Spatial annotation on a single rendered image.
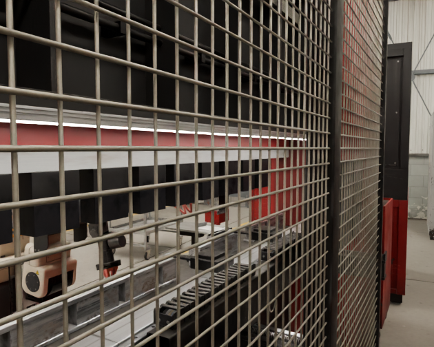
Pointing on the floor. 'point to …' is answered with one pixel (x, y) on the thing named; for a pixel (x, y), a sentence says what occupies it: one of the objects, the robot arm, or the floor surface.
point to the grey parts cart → (144, 230)
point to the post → (336, 20)
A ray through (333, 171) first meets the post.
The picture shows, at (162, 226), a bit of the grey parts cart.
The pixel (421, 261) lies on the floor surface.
